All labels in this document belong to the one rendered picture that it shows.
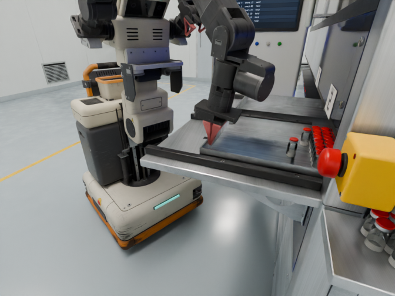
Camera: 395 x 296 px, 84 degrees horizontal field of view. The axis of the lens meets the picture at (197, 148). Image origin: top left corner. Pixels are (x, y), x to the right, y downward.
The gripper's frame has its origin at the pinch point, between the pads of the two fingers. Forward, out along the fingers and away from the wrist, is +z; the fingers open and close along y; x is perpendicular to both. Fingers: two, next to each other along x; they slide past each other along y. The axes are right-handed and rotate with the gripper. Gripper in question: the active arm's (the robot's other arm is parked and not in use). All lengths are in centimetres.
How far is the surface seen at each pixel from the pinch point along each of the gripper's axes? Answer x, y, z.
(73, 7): 415, -500, 15
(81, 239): 11, -70, 106
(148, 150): -7.9, -13.4, 3.9
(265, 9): 90, -8, -34
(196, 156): -7.5, -1.0, 0.9
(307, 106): 53, 25, -1
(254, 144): 7.5, 10.5, 0.8
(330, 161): -19.3, 20.2, -14.1
